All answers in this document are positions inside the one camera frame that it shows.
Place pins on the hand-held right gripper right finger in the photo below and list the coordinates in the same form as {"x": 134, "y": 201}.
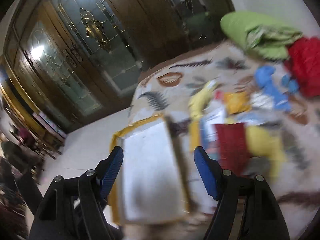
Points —
{"x": 205, "y": 171}

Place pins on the red garment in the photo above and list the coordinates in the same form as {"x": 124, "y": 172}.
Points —
{"x": 305, "y": 65}

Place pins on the green pillow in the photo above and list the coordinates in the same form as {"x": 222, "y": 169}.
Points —
{"x": 250, "y": 30}

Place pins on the leaf printed blanket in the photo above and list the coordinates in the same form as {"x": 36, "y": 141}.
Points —
{"x": 200, "y": 67}

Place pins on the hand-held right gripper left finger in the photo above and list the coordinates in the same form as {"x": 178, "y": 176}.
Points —
{"x": 113, "y": 166}

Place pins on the cardboard box with yellow tape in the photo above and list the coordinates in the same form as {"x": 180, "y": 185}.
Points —
{"x": 150, "y": 170}

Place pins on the clear blue printed packet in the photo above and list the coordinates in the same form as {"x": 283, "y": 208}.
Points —
{"x": 208, "y": 132}

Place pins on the blue plush toy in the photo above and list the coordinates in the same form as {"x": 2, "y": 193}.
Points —
{"x": 271, "y": 90}

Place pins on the wooden cabinet with glass doors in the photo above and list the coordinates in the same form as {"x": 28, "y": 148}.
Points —
{"x": 100, "y": 42}

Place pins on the wooden sideboard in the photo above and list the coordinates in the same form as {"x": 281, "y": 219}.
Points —
{"x": 47, "y": 127}

